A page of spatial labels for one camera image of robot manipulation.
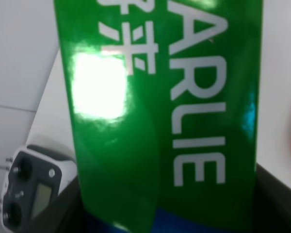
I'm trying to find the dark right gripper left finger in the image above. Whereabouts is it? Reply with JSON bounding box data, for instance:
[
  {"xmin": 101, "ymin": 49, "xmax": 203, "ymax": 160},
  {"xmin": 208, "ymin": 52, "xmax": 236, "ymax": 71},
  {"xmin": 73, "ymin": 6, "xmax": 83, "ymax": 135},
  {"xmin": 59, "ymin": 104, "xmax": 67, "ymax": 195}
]
[{"xmin": 56, "ymin": 178, "xmax": 86, "ymax": 233}]

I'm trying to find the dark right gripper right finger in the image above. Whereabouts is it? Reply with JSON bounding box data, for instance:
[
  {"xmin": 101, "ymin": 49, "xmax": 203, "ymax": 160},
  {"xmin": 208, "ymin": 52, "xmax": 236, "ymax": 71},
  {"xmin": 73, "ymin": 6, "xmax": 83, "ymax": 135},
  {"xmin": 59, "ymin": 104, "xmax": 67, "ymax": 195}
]
[{"xmin": 253, "ymin": 165, "xmax": 291, "ymax": 233}]

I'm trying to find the green blue toothpaste box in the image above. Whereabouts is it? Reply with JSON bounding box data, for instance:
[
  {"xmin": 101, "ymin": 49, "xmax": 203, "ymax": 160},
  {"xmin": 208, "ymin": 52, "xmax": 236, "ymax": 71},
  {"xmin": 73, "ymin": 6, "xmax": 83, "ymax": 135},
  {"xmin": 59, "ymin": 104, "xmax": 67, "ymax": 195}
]
[{"xmin": 54, "ymin": 0, "xmax": 263, "ymax": 233}]

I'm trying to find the white black robot head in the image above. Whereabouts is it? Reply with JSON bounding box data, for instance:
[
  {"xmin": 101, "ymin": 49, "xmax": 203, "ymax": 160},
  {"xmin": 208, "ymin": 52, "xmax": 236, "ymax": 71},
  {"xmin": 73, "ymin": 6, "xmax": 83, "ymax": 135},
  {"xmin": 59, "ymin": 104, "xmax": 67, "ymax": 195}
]
[{"xmin": 0, "ymin": 144, "xmax": 78, "ymax": 233}]

